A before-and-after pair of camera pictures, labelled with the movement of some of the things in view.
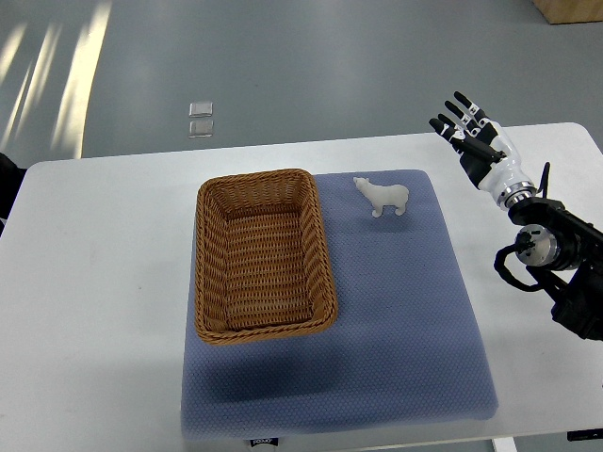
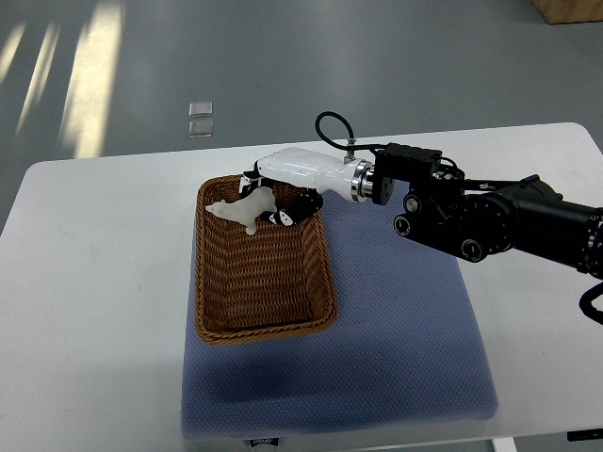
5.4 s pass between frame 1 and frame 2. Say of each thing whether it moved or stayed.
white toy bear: moved
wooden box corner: stayed
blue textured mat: stayed
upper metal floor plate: stayed
